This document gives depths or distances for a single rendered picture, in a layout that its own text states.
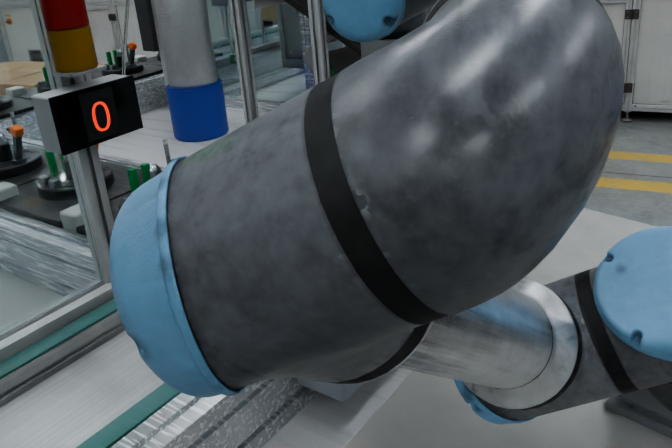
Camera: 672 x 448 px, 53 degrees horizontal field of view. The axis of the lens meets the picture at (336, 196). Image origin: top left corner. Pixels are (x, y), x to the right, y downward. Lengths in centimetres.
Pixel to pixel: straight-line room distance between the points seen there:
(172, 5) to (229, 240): 160
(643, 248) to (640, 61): 421
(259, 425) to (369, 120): 59
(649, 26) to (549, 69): 452
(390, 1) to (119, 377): 54
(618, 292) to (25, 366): 66
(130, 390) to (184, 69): 117
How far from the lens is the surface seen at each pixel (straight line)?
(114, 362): 91
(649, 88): 486
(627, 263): 63
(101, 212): 97
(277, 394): 81
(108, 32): 696
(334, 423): 83
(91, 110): 88
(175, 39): 187
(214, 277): 28
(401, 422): 83
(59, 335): 94
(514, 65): 26
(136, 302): 31
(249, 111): 124
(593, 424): 85
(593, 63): 28
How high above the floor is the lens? 141
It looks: 22 degrees down
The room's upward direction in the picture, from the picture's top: 5 degrees counter-clockwise
